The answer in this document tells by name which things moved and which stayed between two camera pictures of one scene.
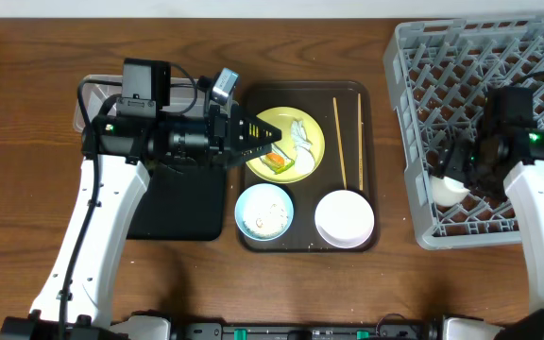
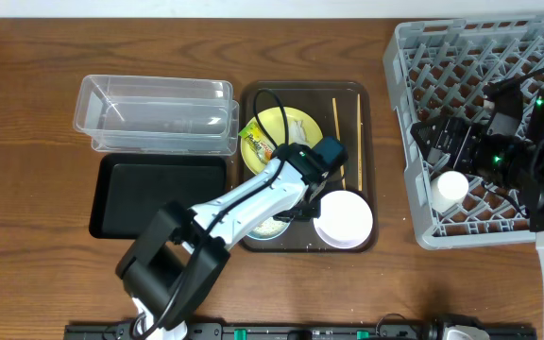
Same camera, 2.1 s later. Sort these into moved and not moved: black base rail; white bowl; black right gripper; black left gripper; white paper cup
Moved: black left gripper; black right gripper
Not moved: white paper cup; black base rail; white bowl
